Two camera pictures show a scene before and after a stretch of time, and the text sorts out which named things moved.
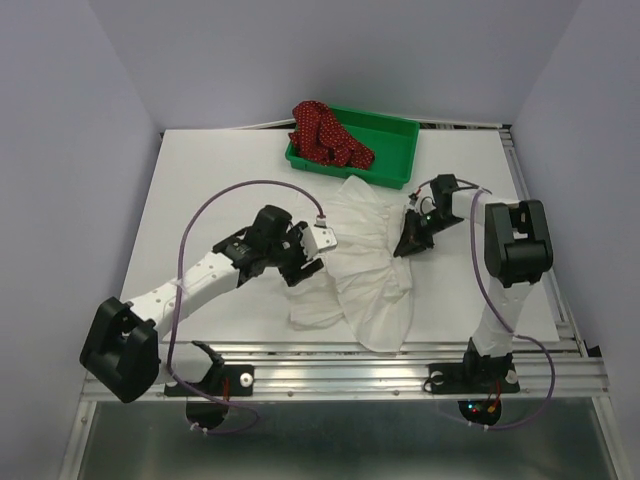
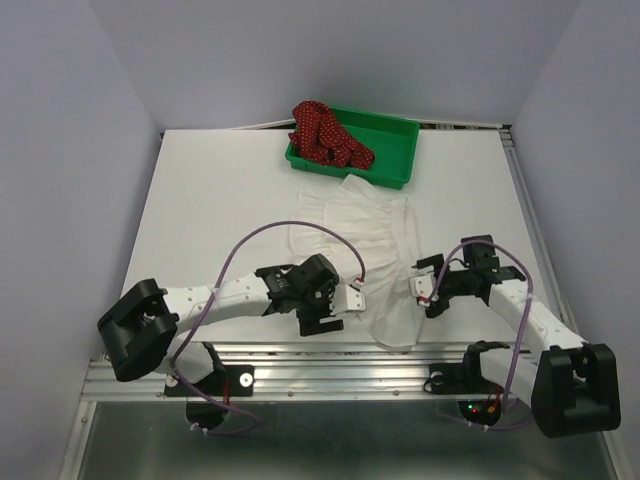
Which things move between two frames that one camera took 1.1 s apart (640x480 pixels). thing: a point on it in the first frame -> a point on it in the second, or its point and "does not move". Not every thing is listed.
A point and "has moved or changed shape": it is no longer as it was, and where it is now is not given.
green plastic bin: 393,143 does not move
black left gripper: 291,274 -> 309,324
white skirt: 362,279 has moved or changed shape
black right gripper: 412,240 -> 435,262
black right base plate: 458,378 does not move
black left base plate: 225,381 does not move
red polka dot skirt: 318,137 does not move
